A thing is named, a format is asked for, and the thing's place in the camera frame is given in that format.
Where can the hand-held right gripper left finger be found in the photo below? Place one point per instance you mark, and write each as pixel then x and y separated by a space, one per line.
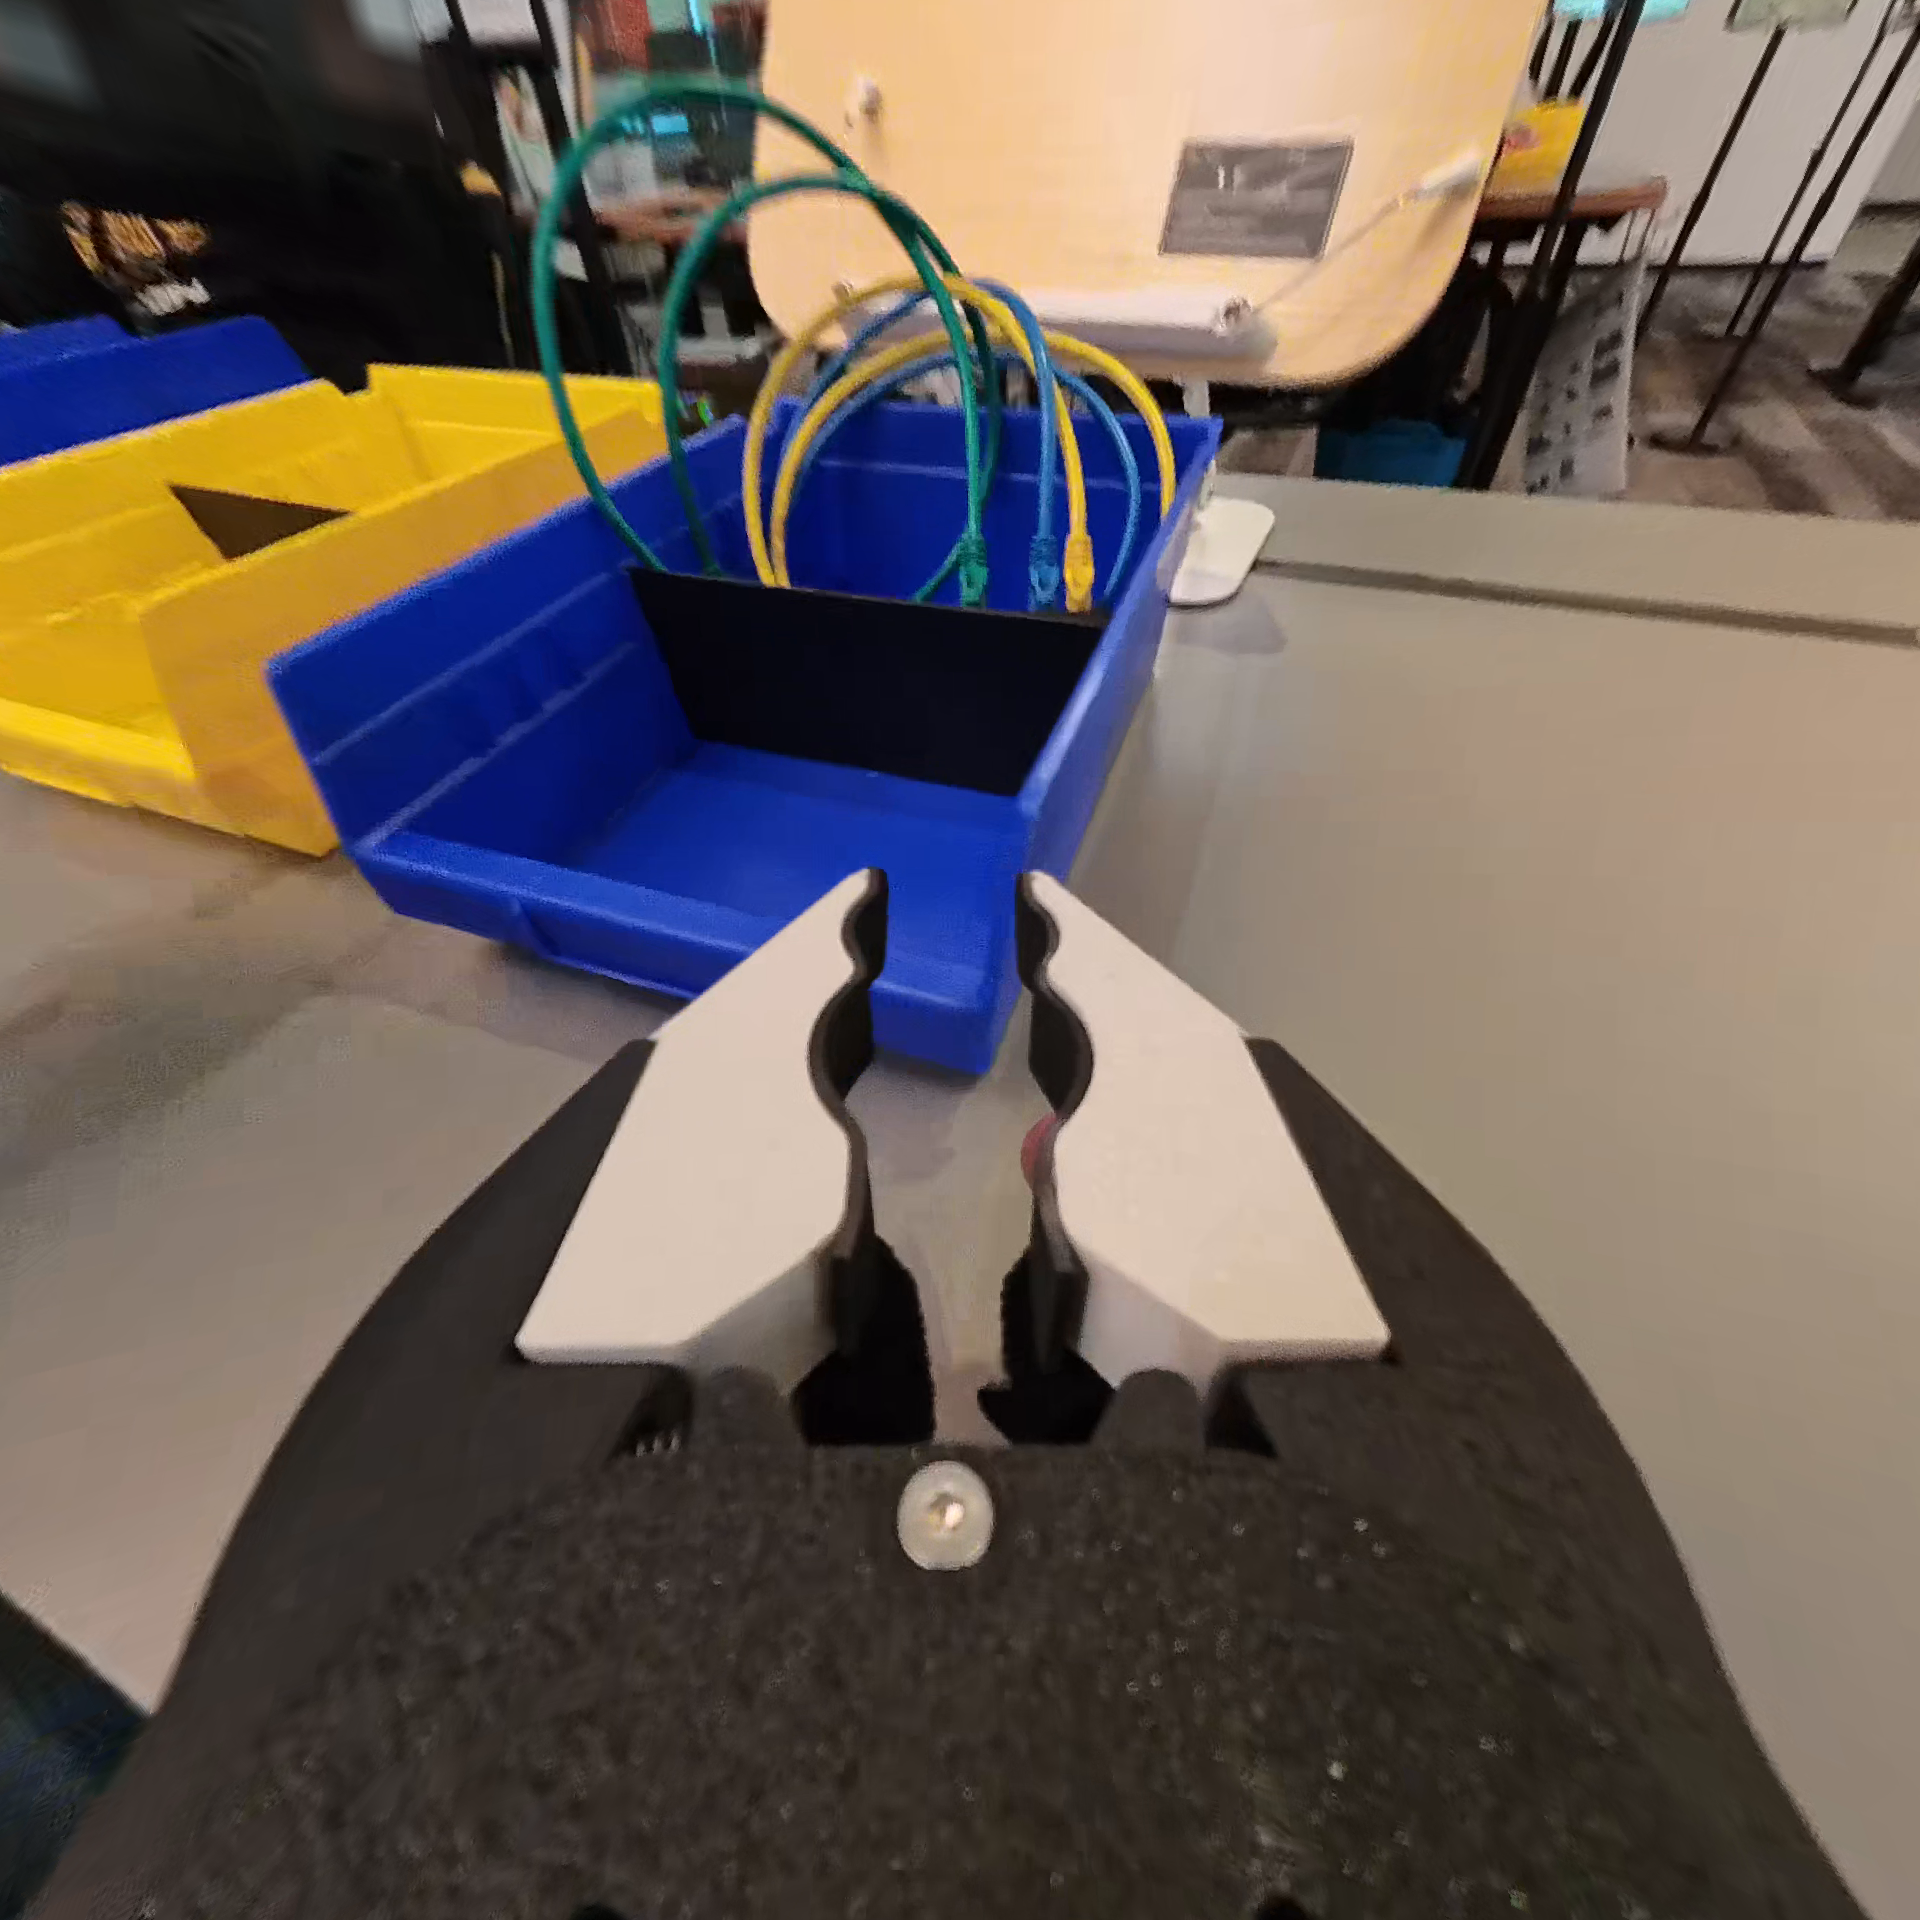
pixel 704 1184

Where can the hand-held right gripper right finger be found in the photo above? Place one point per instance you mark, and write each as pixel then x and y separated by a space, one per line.
pixel 1200 1184

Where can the blue plastic bin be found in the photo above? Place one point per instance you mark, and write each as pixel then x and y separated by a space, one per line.
pixel 523 721
pixel 135 383

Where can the black bin divider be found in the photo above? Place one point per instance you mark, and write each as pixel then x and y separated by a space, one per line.
pixel 247 518
pixel 869 674

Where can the yellow plastic bin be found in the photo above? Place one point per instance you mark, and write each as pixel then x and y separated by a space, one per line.
pixel 225 705

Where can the white printed bag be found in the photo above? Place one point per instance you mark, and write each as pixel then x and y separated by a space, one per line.
pixel 1581 376

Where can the brown background desk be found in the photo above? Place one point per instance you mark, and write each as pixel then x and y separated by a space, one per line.
pixel 1575 201

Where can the wooden board tilting stand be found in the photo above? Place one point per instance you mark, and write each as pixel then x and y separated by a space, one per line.
pixel 1049 135

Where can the small yellow container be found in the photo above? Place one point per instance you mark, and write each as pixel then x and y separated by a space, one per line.
pixel 1538 142

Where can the black floor stand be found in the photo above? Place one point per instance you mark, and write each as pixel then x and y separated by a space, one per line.
pixel 1740 224
pixel 1839 166

